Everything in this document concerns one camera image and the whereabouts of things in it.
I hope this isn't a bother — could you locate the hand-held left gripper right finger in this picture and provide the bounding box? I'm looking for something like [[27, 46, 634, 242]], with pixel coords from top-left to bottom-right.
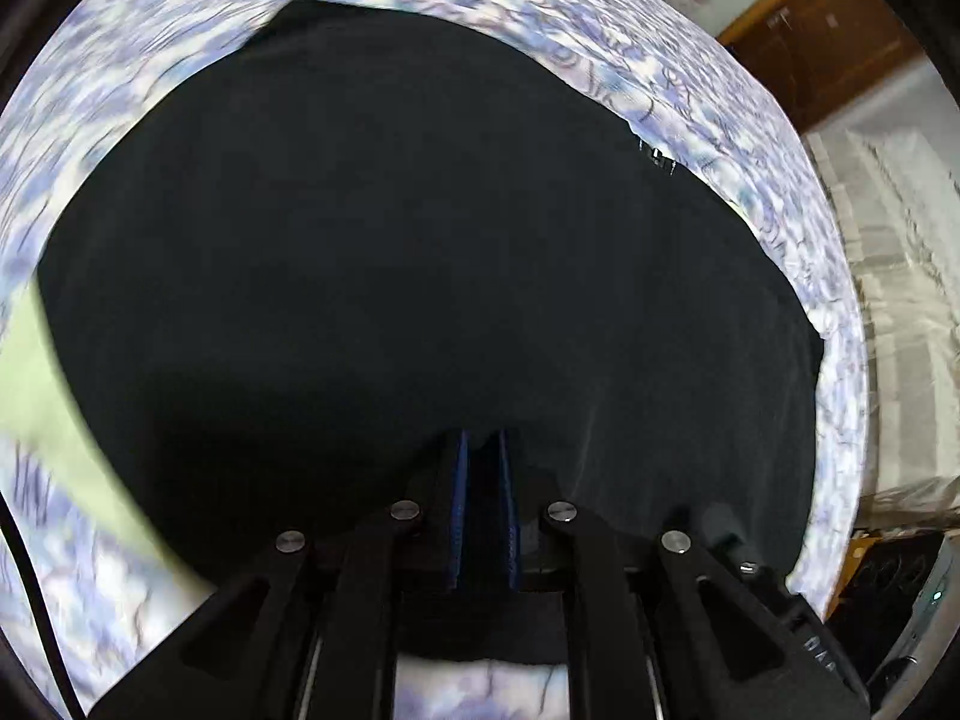
[[491, 429, 860, 720]]

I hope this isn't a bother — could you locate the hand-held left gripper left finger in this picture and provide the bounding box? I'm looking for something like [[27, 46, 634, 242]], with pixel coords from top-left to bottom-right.
[[88, 429, 472, 720]]

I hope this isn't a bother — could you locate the black and light green jacket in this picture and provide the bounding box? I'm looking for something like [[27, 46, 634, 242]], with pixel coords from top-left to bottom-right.
[[0, 0, 826, 665]]

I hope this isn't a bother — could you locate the white appliance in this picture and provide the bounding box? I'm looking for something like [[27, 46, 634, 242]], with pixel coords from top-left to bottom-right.
[[870, 532, 957, 713]]

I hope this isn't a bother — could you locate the white plastic sheet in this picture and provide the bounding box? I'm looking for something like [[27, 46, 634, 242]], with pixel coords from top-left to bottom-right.
[[802, 60, 960, 526]]

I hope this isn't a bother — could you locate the blue floral bed sheet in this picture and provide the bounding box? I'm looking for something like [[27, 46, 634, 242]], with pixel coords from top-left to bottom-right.
[[0, 0, 871, 720]]

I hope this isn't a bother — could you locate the brown wooden cabinet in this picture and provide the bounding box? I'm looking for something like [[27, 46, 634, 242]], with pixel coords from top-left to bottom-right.
[[716, 0, 931, 132]]

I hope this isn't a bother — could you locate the black cable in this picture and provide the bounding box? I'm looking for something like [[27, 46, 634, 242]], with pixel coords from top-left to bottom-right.
[[0, 499, 87, 720]]

